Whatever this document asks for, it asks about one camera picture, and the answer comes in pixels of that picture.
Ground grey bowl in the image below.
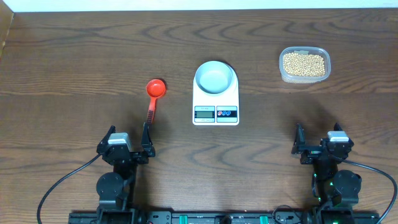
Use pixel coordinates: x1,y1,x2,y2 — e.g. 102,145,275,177
195,61,233,94

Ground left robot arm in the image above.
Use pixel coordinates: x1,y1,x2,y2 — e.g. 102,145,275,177
96,123,155,223

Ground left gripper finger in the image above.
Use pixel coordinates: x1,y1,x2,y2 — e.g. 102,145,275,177
141,123,153,151
98,125,116,148

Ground black mounting rail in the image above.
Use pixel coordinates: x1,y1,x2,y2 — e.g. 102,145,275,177
68,210,381,224

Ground clear plastic container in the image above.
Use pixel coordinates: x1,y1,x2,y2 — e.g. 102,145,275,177
279,47,331,84

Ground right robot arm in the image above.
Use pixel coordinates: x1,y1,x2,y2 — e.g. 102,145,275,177
292,124,362,224

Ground soybeans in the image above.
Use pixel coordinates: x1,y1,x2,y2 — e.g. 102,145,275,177
282,52,326,77

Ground white digital kitchen scale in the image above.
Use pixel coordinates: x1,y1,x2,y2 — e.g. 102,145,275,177
192,63,240,126

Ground red measuring scoop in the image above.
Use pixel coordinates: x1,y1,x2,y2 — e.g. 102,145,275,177
146,79,167,124

